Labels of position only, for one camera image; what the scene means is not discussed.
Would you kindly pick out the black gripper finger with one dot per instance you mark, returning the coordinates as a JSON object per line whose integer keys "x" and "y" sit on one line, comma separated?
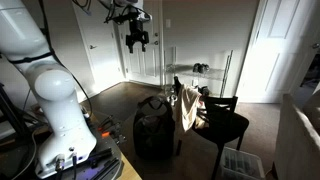
{"x": 143, "y": 47}
{"x": 130, "y": 47}

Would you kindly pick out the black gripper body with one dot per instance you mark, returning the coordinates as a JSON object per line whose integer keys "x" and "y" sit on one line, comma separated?
{"x": 137, "y": 34}

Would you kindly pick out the peach t-shirt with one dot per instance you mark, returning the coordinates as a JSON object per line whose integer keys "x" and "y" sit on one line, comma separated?
{"x": 188, "y": 102}

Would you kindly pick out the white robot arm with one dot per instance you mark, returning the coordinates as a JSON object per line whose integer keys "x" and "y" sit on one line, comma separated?
{"x": 24, "y": 45}

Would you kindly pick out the black mesh laundry bag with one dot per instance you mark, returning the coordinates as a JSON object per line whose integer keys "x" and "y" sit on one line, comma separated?
{"x": 153, "y": 129}

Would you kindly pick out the white panel door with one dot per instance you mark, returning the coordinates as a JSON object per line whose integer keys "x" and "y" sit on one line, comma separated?
{"x": 144, "y": 67}

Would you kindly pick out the dark shoes on top shelf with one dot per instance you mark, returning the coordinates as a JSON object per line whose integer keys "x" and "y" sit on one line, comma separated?
{"x": 201, "y": 68}

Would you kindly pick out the black wooden chair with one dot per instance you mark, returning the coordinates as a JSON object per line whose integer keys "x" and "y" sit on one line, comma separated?
{"x": 222, "y": 123}

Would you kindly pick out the white closet door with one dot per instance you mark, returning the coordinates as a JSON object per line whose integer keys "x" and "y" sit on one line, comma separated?
{"x": 284, "y": 40}

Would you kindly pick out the clear plastic storage bin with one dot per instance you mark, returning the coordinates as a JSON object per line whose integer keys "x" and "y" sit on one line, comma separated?
{"x": 239, "y": 165}

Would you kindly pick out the grey sofa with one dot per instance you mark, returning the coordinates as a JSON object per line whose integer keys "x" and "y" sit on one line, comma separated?
{"x": 297, "y": 152}

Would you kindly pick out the metal wire shoe rack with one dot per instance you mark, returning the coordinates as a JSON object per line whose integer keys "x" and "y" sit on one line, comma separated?
{"x": 197, "y": 74}

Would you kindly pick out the orange handled clamp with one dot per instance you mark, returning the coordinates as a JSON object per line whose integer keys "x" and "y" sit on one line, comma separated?
{"x": 111, "y": 128}

